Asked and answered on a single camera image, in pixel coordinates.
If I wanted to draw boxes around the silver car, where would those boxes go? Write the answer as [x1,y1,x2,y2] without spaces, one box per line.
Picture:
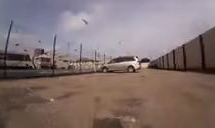
[100,55,142,74]

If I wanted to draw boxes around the low pale buildings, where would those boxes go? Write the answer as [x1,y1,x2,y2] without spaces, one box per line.
[54,55,106,72]

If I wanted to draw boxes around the sandy dirt ground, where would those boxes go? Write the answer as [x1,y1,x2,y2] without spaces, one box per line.
[0,68,215,128]

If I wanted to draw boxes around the white truck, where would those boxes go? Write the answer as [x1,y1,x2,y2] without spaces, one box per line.
[32,54,55,70]

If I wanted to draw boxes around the white bus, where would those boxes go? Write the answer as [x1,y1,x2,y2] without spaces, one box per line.
[0,50,35,71]

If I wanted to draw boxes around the wire fence with poles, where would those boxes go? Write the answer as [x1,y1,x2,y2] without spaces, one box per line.
[0,19,108,80]

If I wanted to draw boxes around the grey panel wall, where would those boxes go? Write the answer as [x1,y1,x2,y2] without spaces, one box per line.
[148,23,215,74]

